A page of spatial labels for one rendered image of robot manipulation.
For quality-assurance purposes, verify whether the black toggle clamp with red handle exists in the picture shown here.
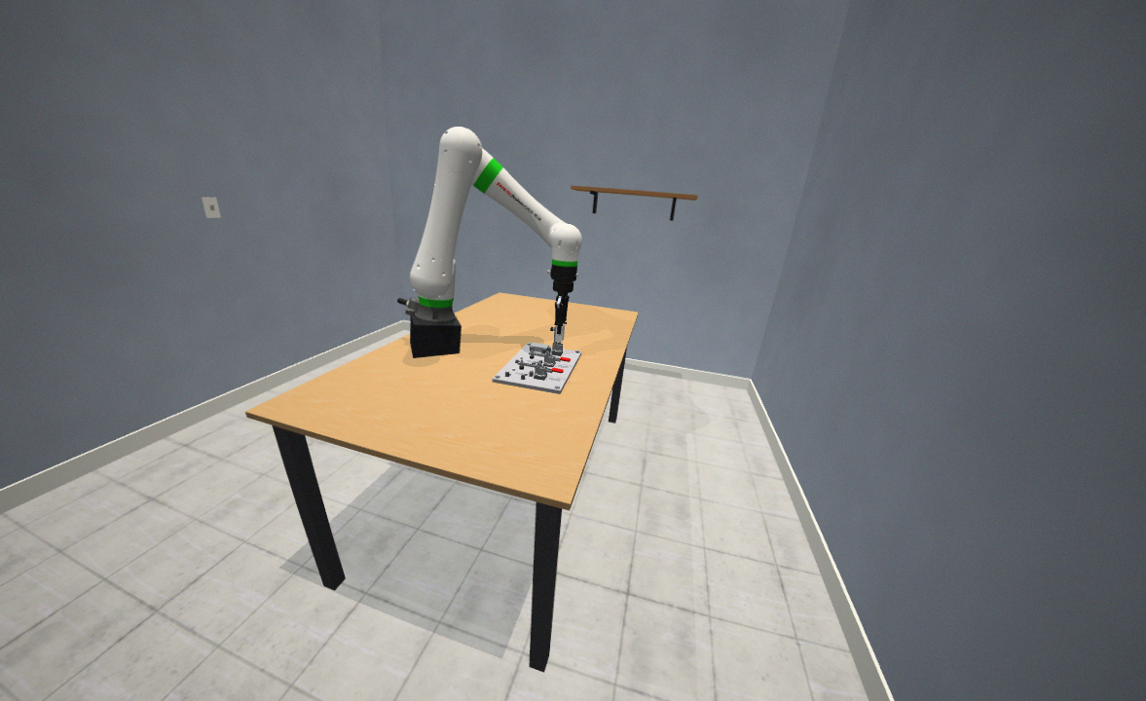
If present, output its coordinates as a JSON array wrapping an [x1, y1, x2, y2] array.
[[518, 359, 564, 380]]

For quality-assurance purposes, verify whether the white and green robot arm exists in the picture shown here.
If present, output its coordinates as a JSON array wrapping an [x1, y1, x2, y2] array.
[[397, 127, 582, 324]]

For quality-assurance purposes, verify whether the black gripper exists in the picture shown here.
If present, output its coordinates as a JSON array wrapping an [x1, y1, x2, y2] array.
[[554, 279, 573, 342]]

